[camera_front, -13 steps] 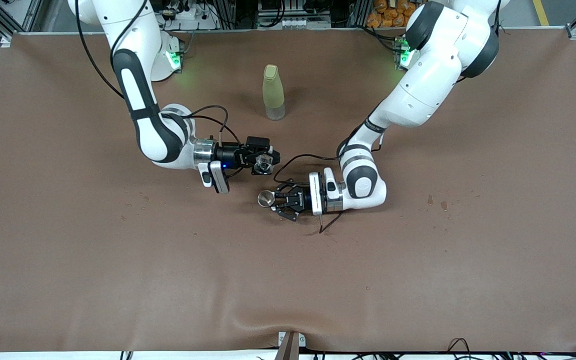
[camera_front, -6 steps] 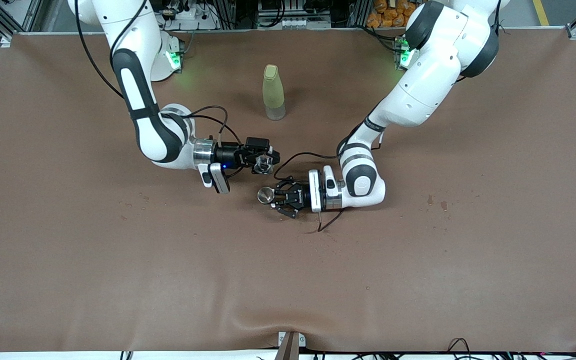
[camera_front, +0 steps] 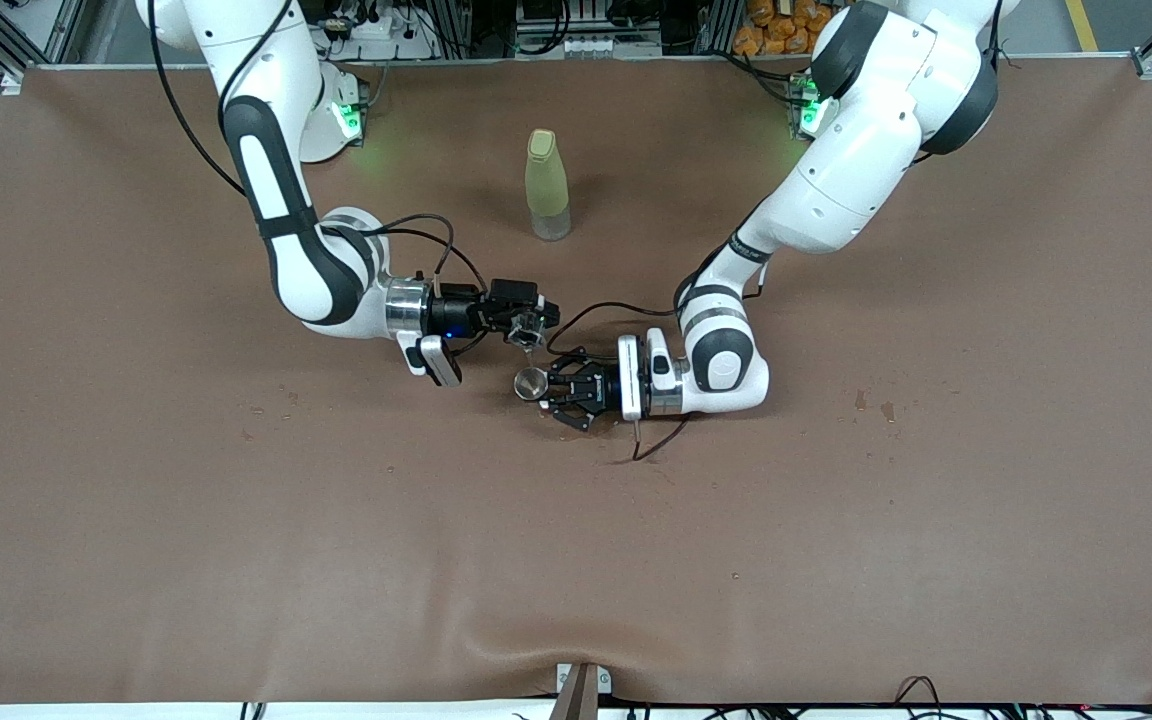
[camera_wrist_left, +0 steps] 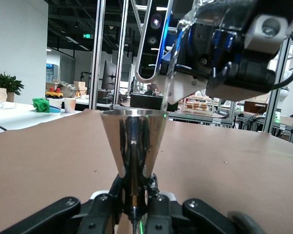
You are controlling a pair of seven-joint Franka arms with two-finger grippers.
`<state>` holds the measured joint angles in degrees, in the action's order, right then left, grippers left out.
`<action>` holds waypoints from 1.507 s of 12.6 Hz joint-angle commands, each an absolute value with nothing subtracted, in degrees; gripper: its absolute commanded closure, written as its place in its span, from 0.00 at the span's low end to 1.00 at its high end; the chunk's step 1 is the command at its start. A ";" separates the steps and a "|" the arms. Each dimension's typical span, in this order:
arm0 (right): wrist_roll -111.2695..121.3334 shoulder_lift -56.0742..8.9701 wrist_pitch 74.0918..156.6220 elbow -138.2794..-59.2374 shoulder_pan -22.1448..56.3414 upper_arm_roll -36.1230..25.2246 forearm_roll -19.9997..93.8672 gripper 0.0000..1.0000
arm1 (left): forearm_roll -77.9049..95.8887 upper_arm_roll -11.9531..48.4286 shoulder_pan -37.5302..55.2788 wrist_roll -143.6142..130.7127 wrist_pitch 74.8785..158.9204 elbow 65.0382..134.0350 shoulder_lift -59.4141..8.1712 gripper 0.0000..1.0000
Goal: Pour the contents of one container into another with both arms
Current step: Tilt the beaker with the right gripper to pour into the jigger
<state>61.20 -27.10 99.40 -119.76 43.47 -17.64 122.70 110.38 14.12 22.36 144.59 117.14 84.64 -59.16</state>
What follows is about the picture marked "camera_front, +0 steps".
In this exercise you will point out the green frosted bottle shaker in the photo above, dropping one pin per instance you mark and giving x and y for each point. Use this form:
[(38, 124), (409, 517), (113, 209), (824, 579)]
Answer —
[(547, 180)]

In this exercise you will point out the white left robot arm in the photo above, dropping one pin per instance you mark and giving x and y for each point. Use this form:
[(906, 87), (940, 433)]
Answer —
[(836, 170)]

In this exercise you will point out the steel jigger measuring cup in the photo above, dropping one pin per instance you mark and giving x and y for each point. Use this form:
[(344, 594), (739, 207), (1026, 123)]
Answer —
[(531, 383)]

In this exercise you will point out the white power strip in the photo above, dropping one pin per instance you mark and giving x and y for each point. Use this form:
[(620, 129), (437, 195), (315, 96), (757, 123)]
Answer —
[(376, 30)]

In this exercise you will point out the metal table edge bracket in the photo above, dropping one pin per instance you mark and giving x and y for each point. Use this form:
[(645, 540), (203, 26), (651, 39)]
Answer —
[(581, 695)]

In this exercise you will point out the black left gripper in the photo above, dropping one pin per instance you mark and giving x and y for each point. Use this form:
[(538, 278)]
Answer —
[(598, 384)]

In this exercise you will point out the brown table mat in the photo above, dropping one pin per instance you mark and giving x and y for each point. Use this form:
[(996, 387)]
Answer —
[(576, 550)]

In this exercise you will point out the clear glass beaker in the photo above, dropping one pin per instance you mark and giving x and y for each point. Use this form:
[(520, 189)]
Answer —
[(526, 330)]

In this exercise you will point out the orange packets pile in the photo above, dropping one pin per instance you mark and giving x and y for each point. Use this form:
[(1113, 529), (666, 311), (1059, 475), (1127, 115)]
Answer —
[(766, 30)]

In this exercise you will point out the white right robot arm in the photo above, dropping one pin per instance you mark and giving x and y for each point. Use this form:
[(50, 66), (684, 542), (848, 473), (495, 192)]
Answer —
[(266, 60)]

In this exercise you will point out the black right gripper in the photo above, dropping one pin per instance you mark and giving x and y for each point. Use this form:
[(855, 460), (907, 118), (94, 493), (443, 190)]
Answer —
[(454, 309)]

